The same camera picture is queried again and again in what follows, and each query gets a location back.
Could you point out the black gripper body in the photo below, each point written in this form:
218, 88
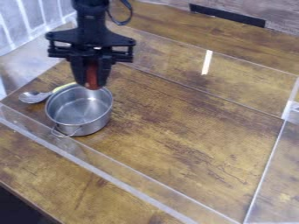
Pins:
67, 43

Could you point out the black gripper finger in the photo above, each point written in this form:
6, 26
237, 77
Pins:
78, 68
104, 65

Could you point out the red plush mushroom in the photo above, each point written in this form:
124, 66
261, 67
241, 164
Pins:
92, 79

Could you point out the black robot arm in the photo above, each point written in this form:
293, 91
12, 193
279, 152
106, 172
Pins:
91, 20

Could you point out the silver metal pot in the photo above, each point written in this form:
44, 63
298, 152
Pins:
79, 111

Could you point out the black bar in background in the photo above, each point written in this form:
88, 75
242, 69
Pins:
247, 20

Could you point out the spoon with yellow-green handle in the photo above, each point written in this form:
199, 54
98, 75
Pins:
35, 97

